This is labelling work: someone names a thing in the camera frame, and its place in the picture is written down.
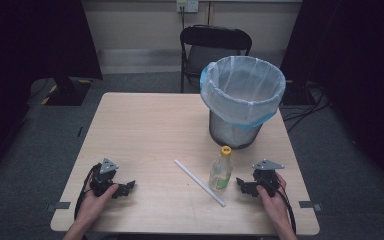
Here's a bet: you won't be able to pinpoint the white paper tube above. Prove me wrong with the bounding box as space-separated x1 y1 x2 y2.
173 158 227 208

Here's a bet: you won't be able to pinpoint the clear bottle with yellow cap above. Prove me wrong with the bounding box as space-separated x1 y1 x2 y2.
208 145 234 193

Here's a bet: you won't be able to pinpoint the black floor cables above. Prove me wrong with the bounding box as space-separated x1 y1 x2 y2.
280 82 330 134

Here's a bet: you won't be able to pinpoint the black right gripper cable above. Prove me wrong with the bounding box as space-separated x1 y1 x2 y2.
262 179 297 235

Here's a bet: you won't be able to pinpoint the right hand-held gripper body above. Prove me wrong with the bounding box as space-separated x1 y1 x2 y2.
251 158 285 198

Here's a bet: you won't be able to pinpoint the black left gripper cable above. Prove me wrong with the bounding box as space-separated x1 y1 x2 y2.
73 164 98 221

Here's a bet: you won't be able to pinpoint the black curtain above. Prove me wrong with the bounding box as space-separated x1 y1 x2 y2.
279 0 384 196
0 0 104 183

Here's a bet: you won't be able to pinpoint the metal mesh trash can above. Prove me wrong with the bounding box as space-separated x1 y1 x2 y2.
208 109 265 150

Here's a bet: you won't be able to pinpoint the black folding chair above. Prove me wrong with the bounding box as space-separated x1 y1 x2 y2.
179 24 253 94

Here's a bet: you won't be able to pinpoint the black plug cable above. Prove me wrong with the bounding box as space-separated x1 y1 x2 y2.
179 5 187 30

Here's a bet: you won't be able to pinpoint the black stand base yellow stripes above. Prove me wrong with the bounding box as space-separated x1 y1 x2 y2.
40 75 93 107

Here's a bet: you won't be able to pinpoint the person's left hand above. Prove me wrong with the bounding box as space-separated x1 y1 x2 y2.
75 182 120 228

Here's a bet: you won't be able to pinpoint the white wall socket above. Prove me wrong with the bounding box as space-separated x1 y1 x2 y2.
176 0 200 14

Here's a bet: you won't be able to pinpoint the trash bin with blue bag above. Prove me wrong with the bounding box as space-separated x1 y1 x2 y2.
199 55 287 132

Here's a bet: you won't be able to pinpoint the person's right hand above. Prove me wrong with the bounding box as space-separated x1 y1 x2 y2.
255 172 293 232

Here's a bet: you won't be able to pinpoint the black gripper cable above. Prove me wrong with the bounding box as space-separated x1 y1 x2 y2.
73 164 98 221
262 179 297 235

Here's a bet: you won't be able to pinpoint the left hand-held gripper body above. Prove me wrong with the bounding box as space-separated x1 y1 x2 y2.
89 157 120 198

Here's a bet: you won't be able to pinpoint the grey tape strip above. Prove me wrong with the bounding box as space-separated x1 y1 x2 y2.
298 200 323 213
45 201 72 214

